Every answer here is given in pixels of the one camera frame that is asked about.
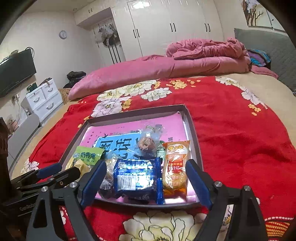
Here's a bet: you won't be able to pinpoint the green milk candy bag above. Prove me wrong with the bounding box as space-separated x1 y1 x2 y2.
65 146 105 179

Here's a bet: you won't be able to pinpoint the dark brown cake pack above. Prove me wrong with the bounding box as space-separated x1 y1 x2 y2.
98 178 115 199

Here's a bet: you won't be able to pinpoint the orange bread snack pack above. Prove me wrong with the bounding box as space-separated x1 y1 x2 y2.
162 141 190 198

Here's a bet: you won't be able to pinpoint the clear bag walnut snack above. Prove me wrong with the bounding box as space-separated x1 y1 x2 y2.
136 124 164 158

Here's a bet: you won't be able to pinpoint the clear bag brown pastry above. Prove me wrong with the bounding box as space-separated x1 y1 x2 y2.
105 153 118 177

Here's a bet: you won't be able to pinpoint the red floral blanket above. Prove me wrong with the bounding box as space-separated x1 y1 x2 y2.
21 77 295 240

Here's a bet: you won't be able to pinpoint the white drawer cabinet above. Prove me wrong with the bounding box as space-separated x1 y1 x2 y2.
21 78 63 123

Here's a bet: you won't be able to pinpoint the grey shallow box tray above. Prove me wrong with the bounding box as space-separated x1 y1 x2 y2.
59 104 205 210

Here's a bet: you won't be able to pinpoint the pink and blue book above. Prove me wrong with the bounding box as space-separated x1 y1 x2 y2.
78 111 197 204

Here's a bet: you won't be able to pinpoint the brown knitted cloth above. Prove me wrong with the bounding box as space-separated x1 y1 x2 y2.
58 88 71 105

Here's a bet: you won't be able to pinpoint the black clothes pile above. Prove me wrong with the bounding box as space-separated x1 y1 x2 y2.
63 71 86 88

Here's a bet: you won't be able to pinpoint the black television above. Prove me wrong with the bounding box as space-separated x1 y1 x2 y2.
0 49 37 97

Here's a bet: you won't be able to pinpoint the beige bed sheet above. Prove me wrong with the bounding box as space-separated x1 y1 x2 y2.
10 72 295 178

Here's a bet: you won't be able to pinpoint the hanging bags on door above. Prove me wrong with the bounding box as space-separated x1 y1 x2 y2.
93 22 122 64

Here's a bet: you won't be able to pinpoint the blue purple folded cloth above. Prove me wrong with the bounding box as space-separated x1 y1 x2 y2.
247 49 271 69

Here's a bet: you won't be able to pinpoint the pink quilt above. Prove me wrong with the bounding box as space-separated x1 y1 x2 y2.
68 38 278 100

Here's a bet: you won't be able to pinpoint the white wardrobe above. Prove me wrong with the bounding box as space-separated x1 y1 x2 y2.
74 0 224 60

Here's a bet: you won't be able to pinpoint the grey padded headboard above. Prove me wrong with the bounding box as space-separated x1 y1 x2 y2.
234 28 296 91

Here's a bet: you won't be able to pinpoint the round wall clock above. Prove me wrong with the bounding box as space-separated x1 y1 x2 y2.
59 30 67 40

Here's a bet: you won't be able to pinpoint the floral wall painting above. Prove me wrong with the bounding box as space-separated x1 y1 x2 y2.
239 0 285 32

